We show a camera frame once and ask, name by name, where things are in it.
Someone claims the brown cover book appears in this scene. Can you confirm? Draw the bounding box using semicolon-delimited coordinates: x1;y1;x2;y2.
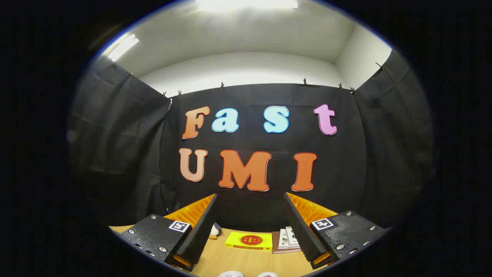
272;231;301;254

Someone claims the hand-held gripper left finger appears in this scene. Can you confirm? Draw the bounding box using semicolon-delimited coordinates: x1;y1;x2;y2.
120;194;218;272

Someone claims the white paperback book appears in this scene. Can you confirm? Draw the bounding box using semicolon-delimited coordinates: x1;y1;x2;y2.
279;229;300;250

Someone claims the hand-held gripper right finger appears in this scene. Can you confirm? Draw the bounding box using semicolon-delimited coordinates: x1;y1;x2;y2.
284;192;392;270

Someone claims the yellow book with red circle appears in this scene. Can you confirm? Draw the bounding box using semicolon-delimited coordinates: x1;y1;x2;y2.
224;231;273;251

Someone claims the ceiling light panel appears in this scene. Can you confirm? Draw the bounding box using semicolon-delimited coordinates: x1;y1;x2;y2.
103;34;140;62

